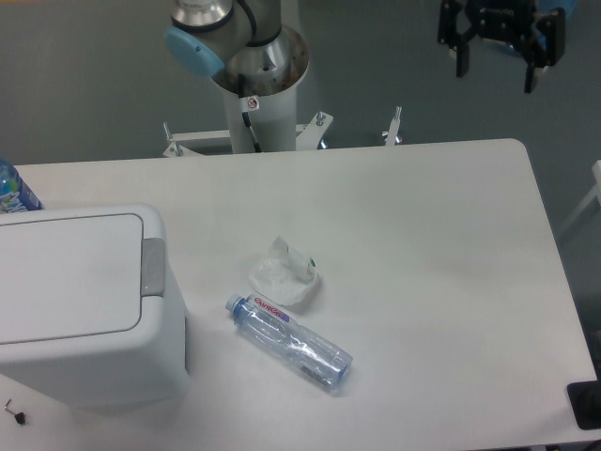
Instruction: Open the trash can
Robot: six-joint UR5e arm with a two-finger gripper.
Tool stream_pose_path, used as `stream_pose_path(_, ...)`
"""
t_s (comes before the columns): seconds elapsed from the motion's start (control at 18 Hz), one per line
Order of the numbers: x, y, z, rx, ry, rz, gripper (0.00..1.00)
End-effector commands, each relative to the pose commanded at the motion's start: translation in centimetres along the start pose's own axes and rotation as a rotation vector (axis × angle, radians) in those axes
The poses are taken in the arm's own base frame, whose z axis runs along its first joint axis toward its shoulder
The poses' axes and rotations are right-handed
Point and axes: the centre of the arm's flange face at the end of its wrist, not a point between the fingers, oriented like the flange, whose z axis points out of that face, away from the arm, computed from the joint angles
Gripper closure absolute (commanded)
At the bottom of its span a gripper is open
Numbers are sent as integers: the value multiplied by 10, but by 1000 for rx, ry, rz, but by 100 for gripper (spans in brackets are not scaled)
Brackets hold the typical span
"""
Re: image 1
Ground white furniture frame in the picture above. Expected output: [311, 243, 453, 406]
[559, 160, 600, 243]

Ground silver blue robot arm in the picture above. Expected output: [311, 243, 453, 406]
[164, 1, 577, 93]

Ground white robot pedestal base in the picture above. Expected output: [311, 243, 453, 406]
[163, 25, 333, 157]

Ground crumpled clear plastic wrapper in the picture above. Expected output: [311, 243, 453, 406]
[248, 236, 321, 306]

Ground clear plastic water bottle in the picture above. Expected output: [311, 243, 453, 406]
[225, 294, 353, 391]

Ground black device at table edge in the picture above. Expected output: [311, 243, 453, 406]
[567, 381, 600, 430]

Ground blue labelled bottle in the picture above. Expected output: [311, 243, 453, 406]
[1, 159, 44, 214]

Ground blue plastic bag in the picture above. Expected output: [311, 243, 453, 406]
[534, 0, 578, 31]

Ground small black metal clip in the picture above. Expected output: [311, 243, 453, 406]
[4, 399, 27, 426]

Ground white push-top trash can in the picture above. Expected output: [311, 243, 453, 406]
[1, 204, 190, 408]

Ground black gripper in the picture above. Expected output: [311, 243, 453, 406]
[437, 0, 566, 93]

